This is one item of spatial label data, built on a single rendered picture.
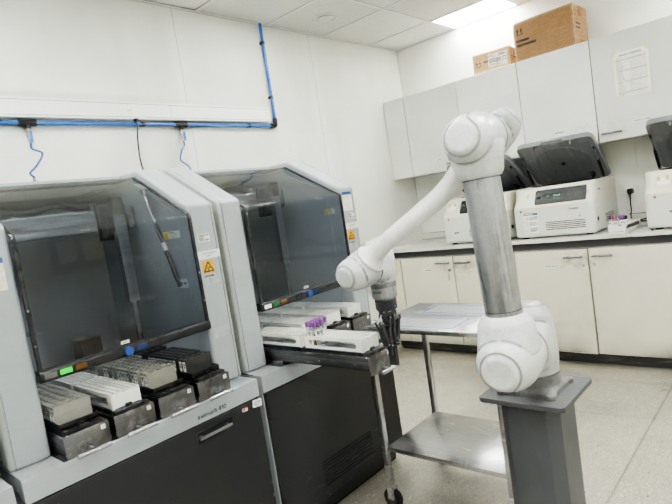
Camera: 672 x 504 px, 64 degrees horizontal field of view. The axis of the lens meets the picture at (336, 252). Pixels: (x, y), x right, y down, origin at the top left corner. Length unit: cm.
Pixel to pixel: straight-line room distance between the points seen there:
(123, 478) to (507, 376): 121
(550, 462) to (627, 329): 232
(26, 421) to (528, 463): 149
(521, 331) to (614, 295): 251
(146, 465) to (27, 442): 36
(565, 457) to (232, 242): 139
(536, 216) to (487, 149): 263
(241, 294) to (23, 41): 174
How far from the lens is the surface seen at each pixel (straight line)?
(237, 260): 219
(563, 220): 398
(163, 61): 355
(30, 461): 190
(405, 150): 486
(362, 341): 193
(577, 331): 410
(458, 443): 245
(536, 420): 175
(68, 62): 327
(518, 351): 147
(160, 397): 194
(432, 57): 517
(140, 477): 196
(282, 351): 222
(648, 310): 395
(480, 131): 141
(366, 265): 166
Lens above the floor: 135
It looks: 5 degrees down
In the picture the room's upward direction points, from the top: 9 degrees counter-clockwise
